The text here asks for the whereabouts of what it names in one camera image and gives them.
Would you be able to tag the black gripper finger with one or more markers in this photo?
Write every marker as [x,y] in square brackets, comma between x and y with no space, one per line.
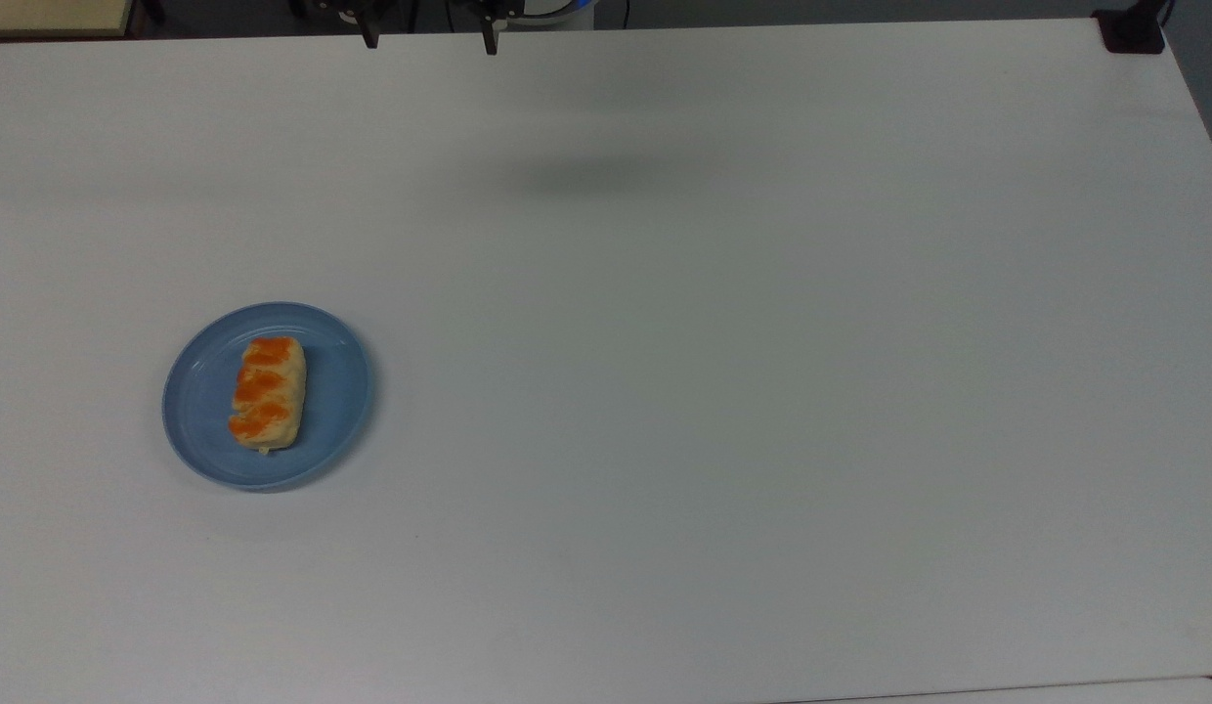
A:
[489,39]
[370,35]

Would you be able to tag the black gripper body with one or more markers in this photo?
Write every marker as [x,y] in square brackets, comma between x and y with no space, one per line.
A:
[420,6]

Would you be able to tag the bread roll with orange topping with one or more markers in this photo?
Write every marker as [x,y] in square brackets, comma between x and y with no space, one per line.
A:
[267,392]

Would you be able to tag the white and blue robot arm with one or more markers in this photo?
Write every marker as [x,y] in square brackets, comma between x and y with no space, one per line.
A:
[559,12]

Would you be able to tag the light wooden side table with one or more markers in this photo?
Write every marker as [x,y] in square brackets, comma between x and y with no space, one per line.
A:
[49,16]

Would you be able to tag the blue round plate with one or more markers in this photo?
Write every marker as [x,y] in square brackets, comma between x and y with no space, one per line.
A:
[337,391]

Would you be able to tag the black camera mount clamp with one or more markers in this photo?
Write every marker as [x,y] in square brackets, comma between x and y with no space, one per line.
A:
[1132,31]

